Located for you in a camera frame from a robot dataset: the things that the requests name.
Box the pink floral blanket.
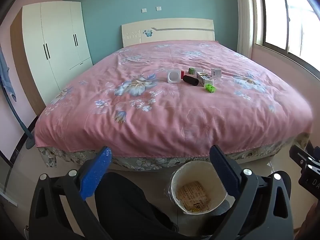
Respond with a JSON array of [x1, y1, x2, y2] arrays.
[[34, 39, 314, 159]]

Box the person's black trousers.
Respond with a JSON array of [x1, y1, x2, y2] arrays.
[[94, 172, 213, 240]]

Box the teal curved pole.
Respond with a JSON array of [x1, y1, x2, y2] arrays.
[[2, 85, 37, 150]]

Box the clear plastic bin liner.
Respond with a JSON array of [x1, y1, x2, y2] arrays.
[[164, 172, 180, 203]]

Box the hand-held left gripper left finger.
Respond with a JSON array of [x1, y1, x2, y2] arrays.
[[29, 146, 113, 240]]

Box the blue towel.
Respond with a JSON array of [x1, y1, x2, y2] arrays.
[[0, 45, 17, 103]]

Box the black foam roller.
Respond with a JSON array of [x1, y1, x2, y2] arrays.
[[183, 75, 199, 87]]

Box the white wardrobe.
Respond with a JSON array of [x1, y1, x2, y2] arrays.
[[10, 1, 93, 115]]

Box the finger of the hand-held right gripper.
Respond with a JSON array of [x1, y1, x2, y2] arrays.
[[289, 145, 320, 173]]

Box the window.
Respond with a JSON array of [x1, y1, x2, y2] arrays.
[[252, 0, 320, 73]]

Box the white trash bin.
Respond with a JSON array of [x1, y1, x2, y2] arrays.
[[168, 161, 229, 215]]

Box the white milk carton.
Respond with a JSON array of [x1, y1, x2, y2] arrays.
[[196, 71, 215, 87]]

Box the white round jar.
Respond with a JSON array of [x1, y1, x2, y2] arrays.
[[167, 70, 181, 84]]

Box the cream bed headboard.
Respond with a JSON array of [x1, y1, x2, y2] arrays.
[[121, 18, 215, 48]]

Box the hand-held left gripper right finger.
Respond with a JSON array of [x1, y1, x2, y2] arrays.
[[209, 144, 293, 240]]

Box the grey slipper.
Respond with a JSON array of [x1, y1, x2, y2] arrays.
[[210, 200, 230, 217]]

